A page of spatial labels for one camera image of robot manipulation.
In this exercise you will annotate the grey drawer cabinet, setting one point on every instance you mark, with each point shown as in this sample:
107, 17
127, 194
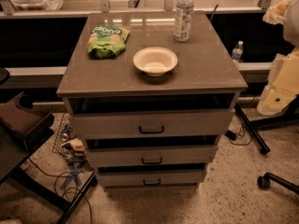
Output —
205, 78

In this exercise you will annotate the clear water bottle on cabinet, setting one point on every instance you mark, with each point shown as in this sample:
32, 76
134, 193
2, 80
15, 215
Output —
183, 20

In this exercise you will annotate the black desk leg frame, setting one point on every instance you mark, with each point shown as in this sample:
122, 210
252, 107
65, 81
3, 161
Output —
290, 116

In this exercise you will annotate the white paper bowl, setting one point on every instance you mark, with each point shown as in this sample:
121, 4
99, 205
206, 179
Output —
155, 61

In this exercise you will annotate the wire basket with clutter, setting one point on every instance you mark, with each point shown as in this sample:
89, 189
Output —
66, 143

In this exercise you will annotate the black chair caster leg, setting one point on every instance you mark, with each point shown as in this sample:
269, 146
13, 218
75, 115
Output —
265, 180

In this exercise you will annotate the dark brown side stand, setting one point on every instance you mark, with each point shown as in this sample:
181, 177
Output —
23, 130

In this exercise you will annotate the green chip bag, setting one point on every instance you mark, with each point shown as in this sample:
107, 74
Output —
107, 41

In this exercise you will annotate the grey drawer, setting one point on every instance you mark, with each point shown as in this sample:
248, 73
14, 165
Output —
151, 124
147, 179
115, 157

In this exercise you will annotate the small water bottle behind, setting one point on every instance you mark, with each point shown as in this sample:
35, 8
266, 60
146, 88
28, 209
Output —
237, 51

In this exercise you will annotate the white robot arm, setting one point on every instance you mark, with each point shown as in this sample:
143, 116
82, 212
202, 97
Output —
286, 13

